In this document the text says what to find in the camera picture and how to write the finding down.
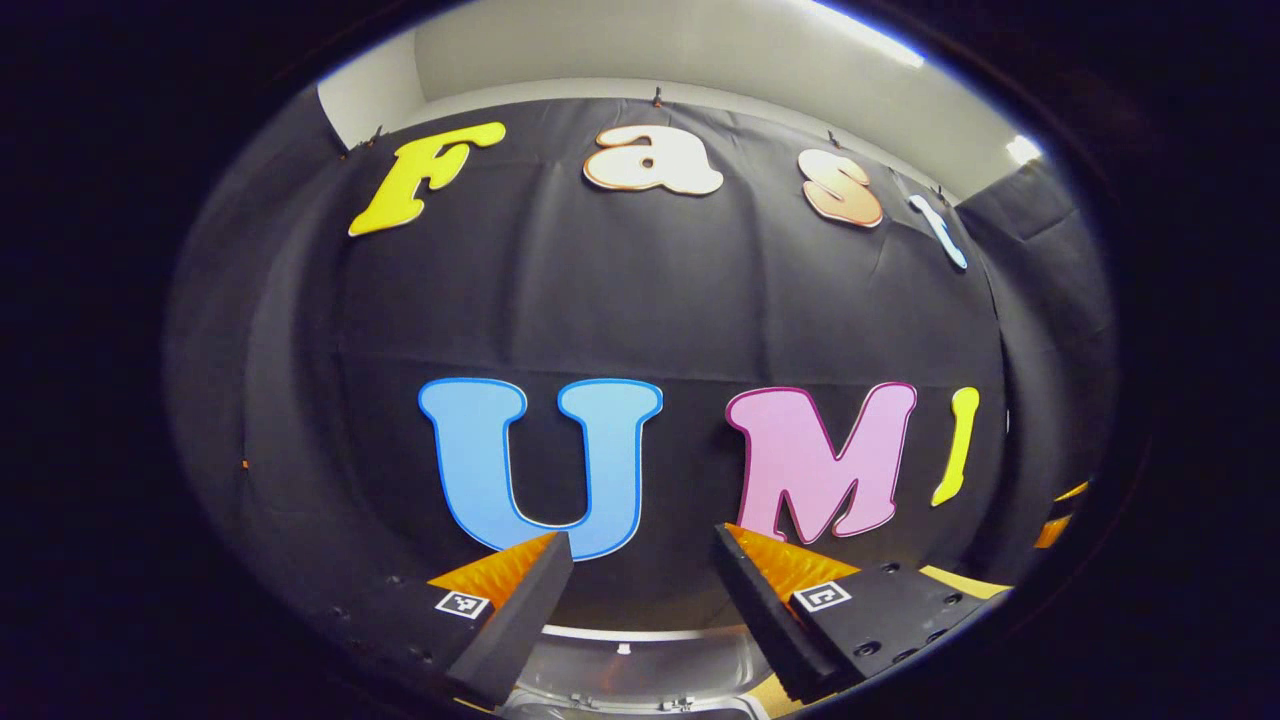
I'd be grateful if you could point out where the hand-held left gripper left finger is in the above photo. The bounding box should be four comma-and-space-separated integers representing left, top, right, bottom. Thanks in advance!
330, 531, 576, 708

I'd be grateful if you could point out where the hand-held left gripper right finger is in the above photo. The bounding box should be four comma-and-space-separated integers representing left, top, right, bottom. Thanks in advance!
712, 522, 1002, 702

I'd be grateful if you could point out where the white desktop garbage bin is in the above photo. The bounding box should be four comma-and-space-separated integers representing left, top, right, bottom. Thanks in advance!
500, 622, 773, 720

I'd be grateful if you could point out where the wooden desktop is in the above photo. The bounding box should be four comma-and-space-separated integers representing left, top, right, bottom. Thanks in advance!
455, 565, 1011, 720

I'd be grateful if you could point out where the black backdrop cloth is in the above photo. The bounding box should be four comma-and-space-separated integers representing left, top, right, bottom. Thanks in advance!
165, 90, 1116, 641

